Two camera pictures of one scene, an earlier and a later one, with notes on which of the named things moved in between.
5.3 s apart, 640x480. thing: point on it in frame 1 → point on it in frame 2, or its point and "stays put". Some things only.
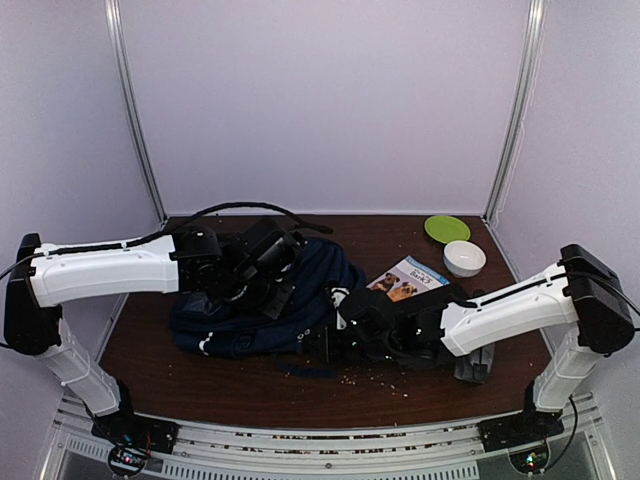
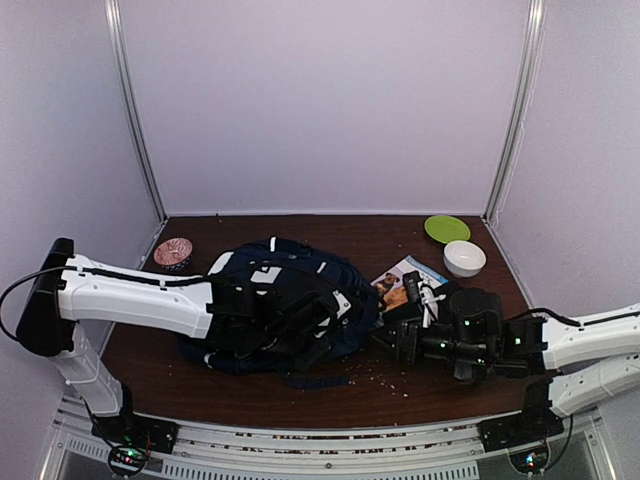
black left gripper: (273, 308) → (311, 355)
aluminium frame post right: (519, 108) stays put
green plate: (446, 229) stays put
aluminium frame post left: (112, 15) stays put
